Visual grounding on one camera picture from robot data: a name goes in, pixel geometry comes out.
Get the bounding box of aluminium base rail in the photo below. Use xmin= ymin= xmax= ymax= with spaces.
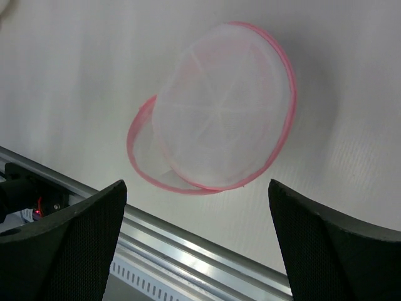
xmin=1 ymin=148 xmax=293 ymax=300

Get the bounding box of pink trimmed mesh laundry bag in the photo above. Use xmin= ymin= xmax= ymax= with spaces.
xmin=127 ymin=22 xmax=297 ymax=195

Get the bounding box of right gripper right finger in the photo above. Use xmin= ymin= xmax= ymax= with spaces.
xmin=268 ymin=179 xmax=400 ymax=300

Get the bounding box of white slotted cable duct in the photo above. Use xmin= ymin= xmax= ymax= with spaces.
xmin=18 ymin=209 xmax=182 ymax=301

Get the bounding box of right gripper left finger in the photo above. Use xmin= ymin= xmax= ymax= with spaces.
xmin=1 ymin=180 xmax=127 ymax=300

